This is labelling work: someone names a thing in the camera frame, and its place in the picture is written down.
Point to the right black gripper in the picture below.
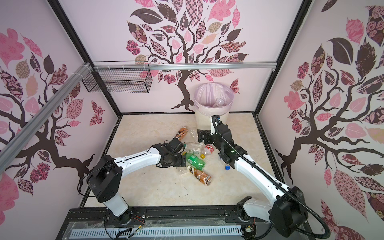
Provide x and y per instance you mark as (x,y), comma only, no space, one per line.
(207,135)

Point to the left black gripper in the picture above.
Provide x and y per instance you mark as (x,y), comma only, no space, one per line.
(179,163)

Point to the brown coffee bottle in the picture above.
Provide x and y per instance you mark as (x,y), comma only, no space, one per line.
(201,176)
(181,133)

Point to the tall clear square bottle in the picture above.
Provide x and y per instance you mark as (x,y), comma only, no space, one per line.
(181,170)

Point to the green soda bottle yellow cap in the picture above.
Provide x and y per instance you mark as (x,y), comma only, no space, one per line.
(195,161)

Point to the clear bottle red cap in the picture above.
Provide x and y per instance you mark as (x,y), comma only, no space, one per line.
(219,103)

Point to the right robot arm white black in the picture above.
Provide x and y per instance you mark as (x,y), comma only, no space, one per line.
(285,207)

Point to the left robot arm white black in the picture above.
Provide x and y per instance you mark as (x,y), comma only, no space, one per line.
(105,180)

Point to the white bin with purple liner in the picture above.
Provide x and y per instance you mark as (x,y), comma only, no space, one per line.
(212,99)

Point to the clear bottle green label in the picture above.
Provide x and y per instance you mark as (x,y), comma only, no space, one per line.
(193,148)

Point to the small bottle red label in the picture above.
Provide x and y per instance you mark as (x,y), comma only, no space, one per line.
(208,150)

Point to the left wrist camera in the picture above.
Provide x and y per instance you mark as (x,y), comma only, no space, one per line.
(174,146)

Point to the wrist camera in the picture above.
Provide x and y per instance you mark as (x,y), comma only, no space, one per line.
(214,124)
(174,146)

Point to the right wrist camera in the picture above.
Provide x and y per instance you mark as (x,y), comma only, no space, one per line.
(214,124)

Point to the black base frame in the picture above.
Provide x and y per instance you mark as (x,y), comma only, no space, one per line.
(173,216)

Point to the black wire basket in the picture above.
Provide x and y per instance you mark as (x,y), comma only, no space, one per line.
(119,77)

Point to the white slotted cable duct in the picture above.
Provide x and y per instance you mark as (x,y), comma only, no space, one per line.
(152,232)

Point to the aluminium rail back wall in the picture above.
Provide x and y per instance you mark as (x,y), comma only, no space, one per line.
(199,66)

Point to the aluminium rail wall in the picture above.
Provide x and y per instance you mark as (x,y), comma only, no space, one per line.
(13,148)
(199,66)

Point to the aluminium rail left wall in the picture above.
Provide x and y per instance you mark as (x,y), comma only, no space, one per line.
(13,148)

